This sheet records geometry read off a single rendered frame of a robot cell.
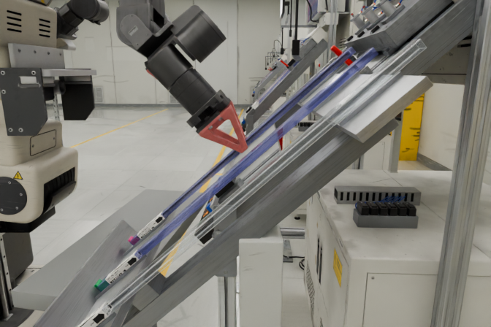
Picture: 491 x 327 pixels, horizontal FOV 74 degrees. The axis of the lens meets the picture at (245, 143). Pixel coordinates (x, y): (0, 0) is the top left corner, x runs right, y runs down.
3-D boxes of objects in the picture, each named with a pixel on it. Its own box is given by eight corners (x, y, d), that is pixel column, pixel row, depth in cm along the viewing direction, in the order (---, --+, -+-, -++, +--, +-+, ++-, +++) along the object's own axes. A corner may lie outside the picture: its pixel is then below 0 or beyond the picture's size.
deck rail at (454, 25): (229, 232, 75) (210, 213, 74) (230, 228, 77) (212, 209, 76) (502, 6, 62) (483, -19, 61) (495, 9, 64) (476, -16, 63)
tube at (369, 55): (101, 293, 48) (93, 286, 47) (105, 286, 49) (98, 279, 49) (378, 54, 41) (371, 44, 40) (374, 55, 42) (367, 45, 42)
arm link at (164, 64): (146, 63, 55) (136, 62, 49) (176, 35, 54) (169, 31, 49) (175, 94, 56) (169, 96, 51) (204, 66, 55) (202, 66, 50)
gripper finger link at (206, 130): (259, 131, 58) (223, 91, 56) (261, 139, 51) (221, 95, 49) (230, 155, 59) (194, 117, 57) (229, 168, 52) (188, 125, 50)
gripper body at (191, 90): (227, 96, 59) (199, 65, 57) (225, 102, 49) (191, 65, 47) (201, 120, 60) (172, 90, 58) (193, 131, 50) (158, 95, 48)
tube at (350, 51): (133, 246, 59) (128, 241, 58) (136, 241, 60) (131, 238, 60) (356, 52, 52) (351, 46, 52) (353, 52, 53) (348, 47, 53)
